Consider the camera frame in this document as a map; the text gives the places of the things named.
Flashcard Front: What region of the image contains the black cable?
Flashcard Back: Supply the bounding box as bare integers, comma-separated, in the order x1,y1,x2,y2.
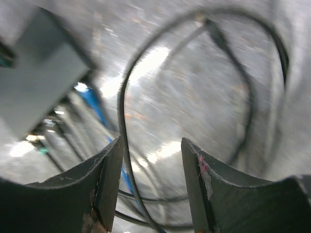
116,7,290,233

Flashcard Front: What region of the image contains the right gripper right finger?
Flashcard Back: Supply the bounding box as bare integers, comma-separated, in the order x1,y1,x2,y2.
181,138,311,233

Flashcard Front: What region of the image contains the black network switch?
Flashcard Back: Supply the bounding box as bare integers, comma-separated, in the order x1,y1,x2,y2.
0,7,95,139

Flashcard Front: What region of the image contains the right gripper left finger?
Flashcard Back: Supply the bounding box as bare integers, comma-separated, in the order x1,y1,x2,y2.
0,138,123,233

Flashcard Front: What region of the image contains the blue ethernet cable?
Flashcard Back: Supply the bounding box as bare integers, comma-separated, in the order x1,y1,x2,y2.
75,82,168,233

